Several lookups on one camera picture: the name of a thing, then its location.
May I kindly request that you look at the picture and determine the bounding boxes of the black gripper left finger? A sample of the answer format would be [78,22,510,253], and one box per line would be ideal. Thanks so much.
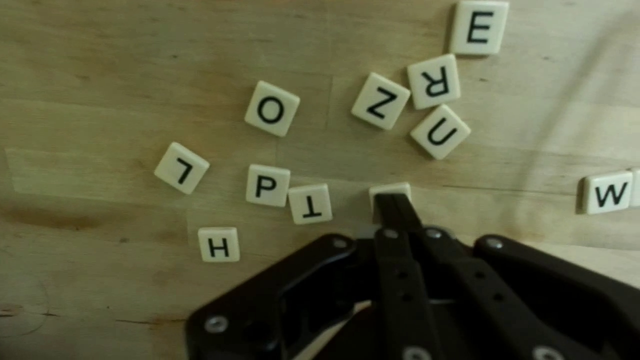
[185,235,375,360]

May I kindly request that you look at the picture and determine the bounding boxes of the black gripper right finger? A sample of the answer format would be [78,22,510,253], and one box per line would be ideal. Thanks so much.
[375,197,640,360]

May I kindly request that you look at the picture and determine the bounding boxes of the cream letter tile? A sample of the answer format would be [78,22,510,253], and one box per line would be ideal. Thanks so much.
[369,183,412,225]

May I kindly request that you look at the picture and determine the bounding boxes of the letter tile H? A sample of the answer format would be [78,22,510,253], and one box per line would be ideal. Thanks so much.
[199,228,240,262]

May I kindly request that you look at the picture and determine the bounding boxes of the letter tile T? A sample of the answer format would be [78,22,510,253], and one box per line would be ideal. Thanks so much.
[288,184,332,225]

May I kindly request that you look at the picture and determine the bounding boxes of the letter tile P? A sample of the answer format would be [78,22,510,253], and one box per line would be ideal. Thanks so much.
[247,165,293,208]

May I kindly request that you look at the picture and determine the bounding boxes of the letter tile U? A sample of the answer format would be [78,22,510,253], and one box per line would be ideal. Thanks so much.
[410,106,472,161]

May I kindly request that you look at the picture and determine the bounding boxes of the letter tile L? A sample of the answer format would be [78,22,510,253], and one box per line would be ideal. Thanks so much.
[154,142,210,194]

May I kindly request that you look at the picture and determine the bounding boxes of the letter tile W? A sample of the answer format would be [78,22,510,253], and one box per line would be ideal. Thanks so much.
[580,170,635,214]

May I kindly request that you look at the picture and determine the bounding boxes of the letter tile O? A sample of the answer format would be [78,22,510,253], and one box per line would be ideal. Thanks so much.
[245,81,301,138]

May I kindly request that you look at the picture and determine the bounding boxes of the letter tile Z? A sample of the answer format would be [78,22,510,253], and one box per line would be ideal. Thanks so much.
[352,72,410,131]

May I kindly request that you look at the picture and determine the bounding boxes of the letter tile R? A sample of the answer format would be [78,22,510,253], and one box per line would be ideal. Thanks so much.
[407,55,463,110]

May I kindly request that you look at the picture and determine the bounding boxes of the letter tile E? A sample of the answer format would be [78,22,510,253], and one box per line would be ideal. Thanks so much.
[450,0,510,56]

